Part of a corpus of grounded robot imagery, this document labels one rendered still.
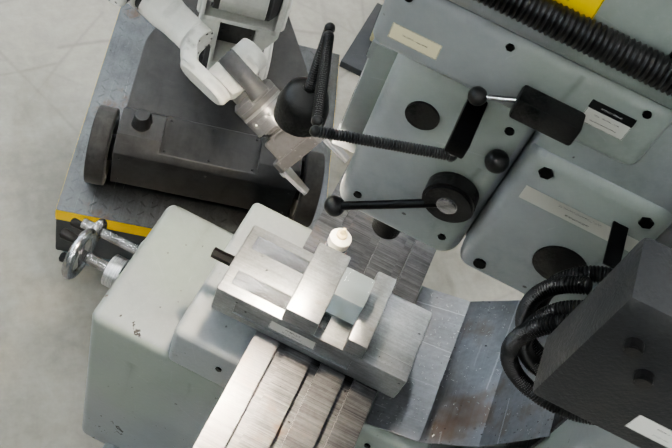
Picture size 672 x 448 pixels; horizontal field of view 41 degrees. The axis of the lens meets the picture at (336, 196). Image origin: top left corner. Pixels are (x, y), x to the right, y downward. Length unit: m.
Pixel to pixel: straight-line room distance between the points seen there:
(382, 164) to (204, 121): 1.18
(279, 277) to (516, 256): 0.48
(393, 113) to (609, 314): 0.40
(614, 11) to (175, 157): 1.46
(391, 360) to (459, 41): 0.68
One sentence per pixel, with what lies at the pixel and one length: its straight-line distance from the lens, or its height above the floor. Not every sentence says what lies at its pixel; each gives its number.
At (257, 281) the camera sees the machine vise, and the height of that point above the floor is 1.03.
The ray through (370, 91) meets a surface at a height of 1.47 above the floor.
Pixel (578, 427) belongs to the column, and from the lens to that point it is 1.36.
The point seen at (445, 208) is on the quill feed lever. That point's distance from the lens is 1.15.
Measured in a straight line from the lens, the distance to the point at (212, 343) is 1.61.
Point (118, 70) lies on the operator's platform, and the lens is 2.62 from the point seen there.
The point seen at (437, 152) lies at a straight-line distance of 1.02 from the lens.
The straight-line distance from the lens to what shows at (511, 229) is 1.16.
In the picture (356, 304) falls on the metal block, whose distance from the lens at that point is 1.45.
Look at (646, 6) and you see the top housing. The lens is 0.91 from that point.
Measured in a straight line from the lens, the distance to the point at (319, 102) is 1.01.
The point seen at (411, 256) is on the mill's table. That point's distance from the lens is 1.71.
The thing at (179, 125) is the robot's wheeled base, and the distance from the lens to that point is 2.26.
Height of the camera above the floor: 2.31
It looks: 51 degrees down
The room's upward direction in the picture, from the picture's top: 24 degrees clockwise
